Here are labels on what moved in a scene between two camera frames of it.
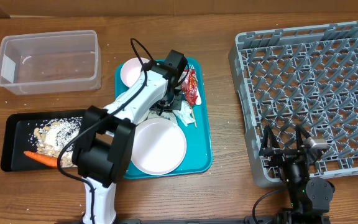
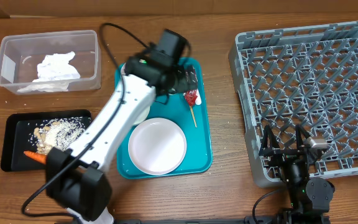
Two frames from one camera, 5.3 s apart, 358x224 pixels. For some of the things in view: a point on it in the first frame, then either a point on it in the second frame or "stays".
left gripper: (176, 104) to (182, 81)
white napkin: (184, 113) to (54, 71)
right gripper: (281, 154) stays
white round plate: (159, 146) stays
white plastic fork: (197, 93) stays
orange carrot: (50, 160) stays
